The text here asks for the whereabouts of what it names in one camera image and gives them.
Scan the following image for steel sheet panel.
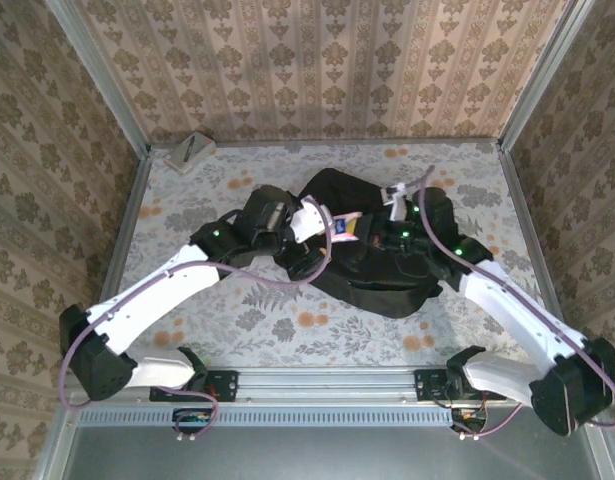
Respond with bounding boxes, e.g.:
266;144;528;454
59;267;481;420
34;397;615;480

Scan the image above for black backpack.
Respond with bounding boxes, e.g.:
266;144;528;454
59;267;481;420
274;167;483;321

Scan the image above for aluminium side rail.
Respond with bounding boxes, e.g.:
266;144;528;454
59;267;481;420
496;142;578;364
81;147;153;369

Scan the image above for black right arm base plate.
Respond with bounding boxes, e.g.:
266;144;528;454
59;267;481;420
415;368;507;403

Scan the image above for grey case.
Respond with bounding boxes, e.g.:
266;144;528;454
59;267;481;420
164;131;218;175

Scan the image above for thin aluminium wall rail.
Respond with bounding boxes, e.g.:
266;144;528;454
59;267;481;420
149;138;503;149

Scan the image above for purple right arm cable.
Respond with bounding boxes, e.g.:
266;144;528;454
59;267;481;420
405;164;615;441

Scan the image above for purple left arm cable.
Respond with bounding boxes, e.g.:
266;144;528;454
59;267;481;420
59;199;334;444

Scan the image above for floral table cover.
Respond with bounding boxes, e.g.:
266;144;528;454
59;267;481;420
99;142;566;369

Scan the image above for slotted grey cable duct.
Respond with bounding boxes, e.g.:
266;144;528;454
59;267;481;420
79;407;461;427

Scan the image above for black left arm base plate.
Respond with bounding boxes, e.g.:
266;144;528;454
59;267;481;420
149;369;240;403

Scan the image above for aluminium frame rail with mounts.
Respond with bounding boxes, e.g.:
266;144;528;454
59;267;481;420
61;366;601;401

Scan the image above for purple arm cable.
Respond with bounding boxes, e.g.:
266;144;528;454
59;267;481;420
405;164;615;441
59;199;334;444

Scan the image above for aluminium corner post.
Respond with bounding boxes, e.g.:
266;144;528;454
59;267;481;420
496;0;606;151
44;0;153;156

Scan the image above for black cable connector block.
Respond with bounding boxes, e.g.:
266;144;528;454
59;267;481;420
171;407;214;435
450;407;489;435

